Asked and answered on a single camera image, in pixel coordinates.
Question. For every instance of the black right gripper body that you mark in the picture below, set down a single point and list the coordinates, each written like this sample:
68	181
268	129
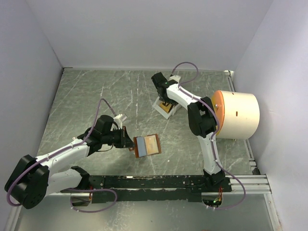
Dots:
166	100

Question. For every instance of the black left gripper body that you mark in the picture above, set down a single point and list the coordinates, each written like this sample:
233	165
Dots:
114	136

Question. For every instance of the gold credit card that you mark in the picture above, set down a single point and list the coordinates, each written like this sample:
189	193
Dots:
151	145

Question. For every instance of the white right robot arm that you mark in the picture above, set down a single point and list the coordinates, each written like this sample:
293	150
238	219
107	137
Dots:
201	118

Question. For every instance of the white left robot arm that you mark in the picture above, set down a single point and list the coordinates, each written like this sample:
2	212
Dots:
37	177

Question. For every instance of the white plastic card bin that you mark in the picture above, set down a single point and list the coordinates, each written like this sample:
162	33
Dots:
161	111

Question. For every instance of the white cylinder with orange lid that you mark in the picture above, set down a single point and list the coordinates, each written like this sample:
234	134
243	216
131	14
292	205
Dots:
238	114

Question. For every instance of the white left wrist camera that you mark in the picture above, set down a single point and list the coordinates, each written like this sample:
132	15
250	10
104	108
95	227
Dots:
120	118

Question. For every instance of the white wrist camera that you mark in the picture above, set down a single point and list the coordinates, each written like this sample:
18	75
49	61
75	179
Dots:
120	118
175	78

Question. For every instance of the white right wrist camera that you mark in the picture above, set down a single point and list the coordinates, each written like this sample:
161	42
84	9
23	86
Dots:
175	78

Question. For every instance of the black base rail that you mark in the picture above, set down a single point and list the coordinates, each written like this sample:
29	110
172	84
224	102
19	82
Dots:
153	188

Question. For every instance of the aluminium extrusion rail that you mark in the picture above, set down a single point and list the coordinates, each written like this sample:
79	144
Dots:
254	184

